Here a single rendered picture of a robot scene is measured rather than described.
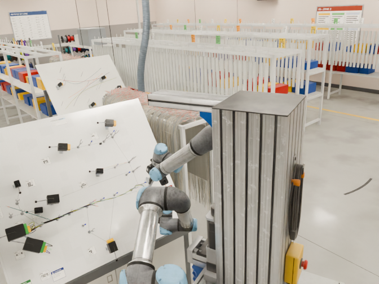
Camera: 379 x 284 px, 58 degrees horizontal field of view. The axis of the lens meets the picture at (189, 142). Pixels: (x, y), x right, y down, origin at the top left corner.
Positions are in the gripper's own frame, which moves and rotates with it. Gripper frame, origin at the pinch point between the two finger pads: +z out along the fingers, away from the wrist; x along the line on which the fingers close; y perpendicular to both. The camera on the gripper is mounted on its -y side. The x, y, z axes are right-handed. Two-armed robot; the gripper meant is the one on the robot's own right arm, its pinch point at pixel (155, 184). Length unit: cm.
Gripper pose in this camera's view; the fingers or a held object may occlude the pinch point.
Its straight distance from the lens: 223.1
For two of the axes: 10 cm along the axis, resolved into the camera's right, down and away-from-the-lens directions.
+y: -6.2, -6.6, 4.3
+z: -2.1, 6.6, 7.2
